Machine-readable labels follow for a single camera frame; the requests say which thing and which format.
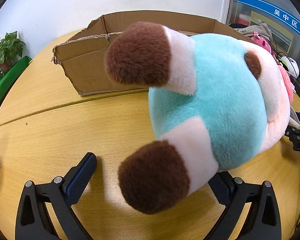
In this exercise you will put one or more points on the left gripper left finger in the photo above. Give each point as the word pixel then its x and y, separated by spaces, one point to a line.
pixel 33 220

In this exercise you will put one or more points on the pig plush blue shirt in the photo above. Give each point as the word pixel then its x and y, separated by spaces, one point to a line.
pixel 215 102

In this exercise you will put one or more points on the white panda plush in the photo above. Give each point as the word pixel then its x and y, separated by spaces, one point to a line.
pixel 290 66

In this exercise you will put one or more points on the pink plush toy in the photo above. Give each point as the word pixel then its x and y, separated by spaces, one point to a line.
pixel 261 41

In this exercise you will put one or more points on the grey printed cloth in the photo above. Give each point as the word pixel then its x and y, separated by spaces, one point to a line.
pixel 249 31

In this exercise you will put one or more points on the green table cloth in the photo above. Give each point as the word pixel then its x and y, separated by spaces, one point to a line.
pixel 12 75

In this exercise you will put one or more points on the potted green plant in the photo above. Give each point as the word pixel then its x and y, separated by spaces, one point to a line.
pixel 11 47

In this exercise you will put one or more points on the cardboard box tray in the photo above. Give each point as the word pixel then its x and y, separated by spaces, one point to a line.
pixel 82 56

